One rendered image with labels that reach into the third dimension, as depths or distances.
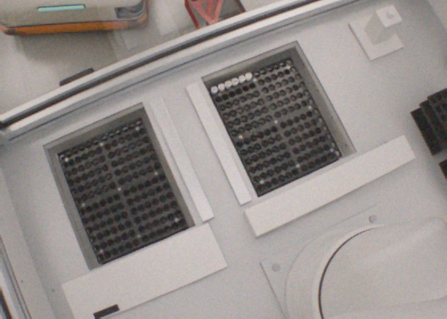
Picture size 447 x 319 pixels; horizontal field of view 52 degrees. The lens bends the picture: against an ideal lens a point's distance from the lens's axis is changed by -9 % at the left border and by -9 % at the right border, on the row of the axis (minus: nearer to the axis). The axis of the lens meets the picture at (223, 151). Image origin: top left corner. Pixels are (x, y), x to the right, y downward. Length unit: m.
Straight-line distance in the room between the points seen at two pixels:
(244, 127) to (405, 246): 0.49
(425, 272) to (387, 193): 0.40
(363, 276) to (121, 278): 0.44
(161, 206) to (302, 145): 0.28
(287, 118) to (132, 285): 0.42
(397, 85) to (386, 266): 0.53
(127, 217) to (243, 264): 0.23
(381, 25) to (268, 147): 0.31
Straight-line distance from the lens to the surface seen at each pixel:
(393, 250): 0.51
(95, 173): 0.91
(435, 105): 0.89
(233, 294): 0.83
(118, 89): 0.88
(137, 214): 0.89
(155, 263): 0.82
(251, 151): 0.94
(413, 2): 1.09
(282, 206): 0.81
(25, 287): 0.79
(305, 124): 0.97
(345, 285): 0.56
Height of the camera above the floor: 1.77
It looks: 75 degrees down
